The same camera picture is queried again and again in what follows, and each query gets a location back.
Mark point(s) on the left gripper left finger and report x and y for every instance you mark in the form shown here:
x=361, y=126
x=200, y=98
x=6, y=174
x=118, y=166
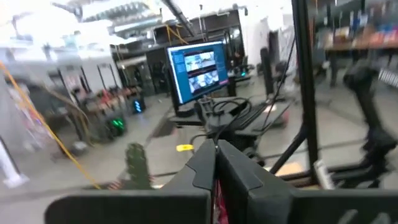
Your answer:
x=199, y=174

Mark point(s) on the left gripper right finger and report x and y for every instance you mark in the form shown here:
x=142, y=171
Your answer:
x=242, y=186

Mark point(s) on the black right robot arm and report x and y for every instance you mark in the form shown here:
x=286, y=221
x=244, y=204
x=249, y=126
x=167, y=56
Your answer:
x=367, y=109

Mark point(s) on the black side stand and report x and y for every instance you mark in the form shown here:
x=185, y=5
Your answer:
x=248, y=124

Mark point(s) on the green artificial cactus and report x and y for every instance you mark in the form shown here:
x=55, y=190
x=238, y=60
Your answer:
x=136, y=165

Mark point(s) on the black hazard-striped floor mat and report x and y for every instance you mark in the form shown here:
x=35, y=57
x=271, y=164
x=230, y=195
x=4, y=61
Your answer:
x=115, y=185

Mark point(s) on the computer tower with blue light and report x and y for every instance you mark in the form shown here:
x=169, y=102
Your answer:
x=137, y=105

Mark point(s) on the computer tower with green light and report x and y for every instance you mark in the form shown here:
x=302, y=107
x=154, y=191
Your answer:
x=118, y=124

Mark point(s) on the blue-screen computer monitor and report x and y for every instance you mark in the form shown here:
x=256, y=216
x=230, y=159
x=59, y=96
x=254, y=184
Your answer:
x=199, y=71

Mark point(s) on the black cluttered workbench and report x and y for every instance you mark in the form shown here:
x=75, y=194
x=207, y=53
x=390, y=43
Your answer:
x=102, y=99

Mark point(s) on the wooden shelf with goods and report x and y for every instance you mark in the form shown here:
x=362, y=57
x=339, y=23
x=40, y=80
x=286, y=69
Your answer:
x=357, y=40

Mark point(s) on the white pole stand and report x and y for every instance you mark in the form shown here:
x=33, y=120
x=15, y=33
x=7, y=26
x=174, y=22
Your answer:
x=12, y=177

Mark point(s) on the black aluminium table frame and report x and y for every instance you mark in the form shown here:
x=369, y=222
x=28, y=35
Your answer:
x=306, y=93

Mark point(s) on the silver ceiling duct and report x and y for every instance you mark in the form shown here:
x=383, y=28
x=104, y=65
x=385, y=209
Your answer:
x=124, y=12

